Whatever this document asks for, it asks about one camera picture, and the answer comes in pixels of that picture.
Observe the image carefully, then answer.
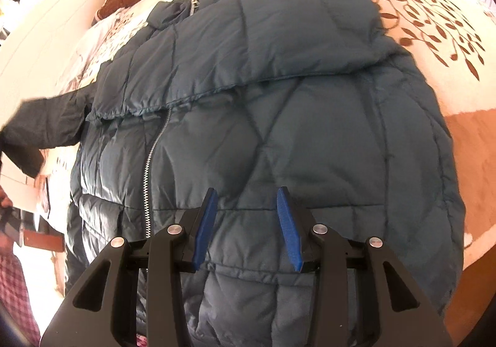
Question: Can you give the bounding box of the dark teal puffer jacket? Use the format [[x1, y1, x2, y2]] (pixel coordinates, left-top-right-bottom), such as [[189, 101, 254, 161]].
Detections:
[[0, 0, 466, 347]]

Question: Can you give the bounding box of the pink plaid pyjama clothing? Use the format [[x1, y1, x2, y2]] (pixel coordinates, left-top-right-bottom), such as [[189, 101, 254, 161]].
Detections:
[[0, 250, 40, 346]]

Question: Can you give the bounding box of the person's left hand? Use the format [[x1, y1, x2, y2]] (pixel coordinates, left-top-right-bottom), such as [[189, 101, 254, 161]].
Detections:
[[0, 187, 13, 208]]

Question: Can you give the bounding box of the floral beige bed cover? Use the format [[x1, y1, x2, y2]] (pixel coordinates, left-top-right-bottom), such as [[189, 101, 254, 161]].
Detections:
[[50, 0, 496, 340]]

